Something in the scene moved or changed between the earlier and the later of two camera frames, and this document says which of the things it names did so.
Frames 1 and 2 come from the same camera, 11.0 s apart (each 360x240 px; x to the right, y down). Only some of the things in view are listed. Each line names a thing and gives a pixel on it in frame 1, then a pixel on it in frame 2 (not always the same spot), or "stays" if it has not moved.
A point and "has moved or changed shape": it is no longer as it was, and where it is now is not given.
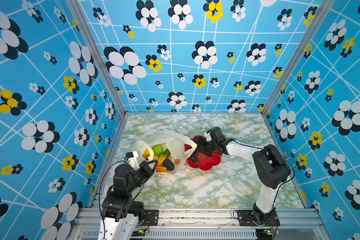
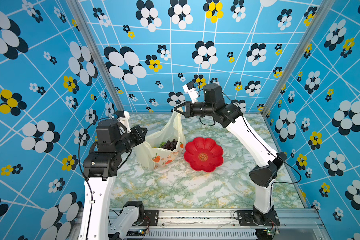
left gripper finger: x=155 y=161 -> x=142 y=131
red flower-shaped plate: x=206 y=164 stays
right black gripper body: x=207 y=146 -> x=199 y=110
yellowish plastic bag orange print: x=169 y=148 has moved or changed shape
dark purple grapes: x=194 y=157 -> x=170 y=145
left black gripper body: x=142 y=174 -> x=133 y=138
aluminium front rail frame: x=206 y=223 stays
